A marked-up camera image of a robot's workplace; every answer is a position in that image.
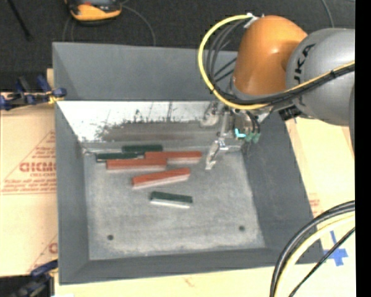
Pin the dark green flat block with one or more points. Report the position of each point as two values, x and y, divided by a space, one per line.
171 198
142 148
117 156

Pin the grey metal bin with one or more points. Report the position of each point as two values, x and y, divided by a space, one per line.
173 227

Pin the red-brown flat block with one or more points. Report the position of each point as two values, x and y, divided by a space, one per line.
136 165
160 178
176 156

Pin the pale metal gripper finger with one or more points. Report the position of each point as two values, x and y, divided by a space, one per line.
211 158
211 121

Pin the brown cardboard board, red print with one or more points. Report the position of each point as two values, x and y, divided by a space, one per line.
24 181

